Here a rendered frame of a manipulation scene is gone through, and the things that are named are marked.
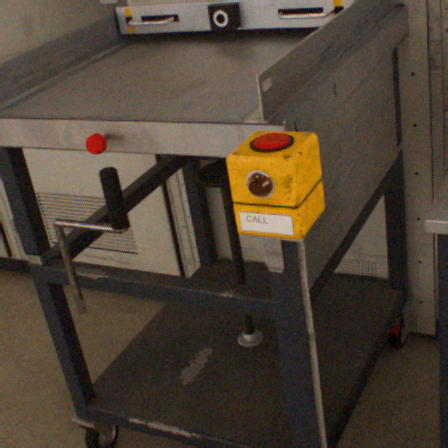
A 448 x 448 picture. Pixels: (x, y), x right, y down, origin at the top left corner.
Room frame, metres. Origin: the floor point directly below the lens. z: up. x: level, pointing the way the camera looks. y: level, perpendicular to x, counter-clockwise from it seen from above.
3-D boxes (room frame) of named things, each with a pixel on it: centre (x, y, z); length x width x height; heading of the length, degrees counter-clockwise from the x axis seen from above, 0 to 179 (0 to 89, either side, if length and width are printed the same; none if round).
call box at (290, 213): (0.76, -0.06, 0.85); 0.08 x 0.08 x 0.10; 59
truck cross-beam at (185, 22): (1.53, -0.09, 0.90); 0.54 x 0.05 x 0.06; 59
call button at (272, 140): (0.76, -0.07, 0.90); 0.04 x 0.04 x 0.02
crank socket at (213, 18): (1.50, -0.07, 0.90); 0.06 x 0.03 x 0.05; 59
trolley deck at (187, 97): (1.41, -0.01, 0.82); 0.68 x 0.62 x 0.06; 149
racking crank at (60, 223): (1.14, 0.23, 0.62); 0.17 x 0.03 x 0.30; 59
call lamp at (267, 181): (0.72, -0.04, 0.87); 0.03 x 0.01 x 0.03; 59
